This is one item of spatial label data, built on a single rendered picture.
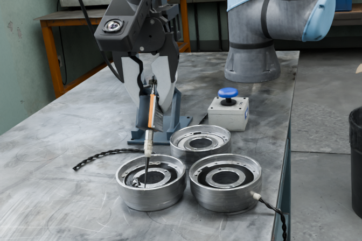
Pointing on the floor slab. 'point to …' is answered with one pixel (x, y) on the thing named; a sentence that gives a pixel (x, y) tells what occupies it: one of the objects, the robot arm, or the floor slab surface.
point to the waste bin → (356, 158)
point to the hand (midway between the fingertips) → (151, 106)
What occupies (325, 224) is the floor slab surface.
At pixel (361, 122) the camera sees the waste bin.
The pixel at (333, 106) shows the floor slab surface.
